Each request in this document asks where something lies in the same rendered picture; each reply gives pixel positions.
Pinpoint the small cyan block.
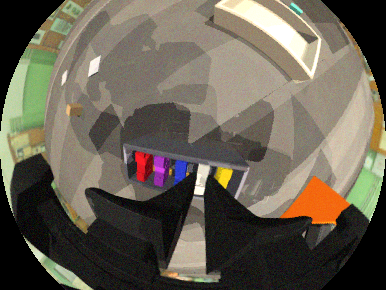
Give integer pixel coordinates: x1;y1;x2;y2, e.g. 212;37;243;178
288;3;302;16

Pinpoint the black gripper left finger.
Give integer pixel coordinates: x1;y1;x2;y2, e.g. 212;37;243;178
84;173;197;270

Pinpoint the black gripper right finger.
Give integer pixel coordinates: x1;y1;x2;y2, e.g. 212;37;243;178
204;174;313;275

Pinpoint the blue fuse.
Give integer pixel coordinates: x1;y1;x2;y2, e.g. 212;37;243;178
174;160;189;185

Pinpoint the yellow fuse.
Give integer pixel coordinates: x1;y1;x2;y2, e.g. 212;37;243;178
214;166;233;189

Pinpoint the white fuse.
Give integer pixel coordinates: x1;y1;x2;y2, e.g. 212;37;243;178
194;164;210;194

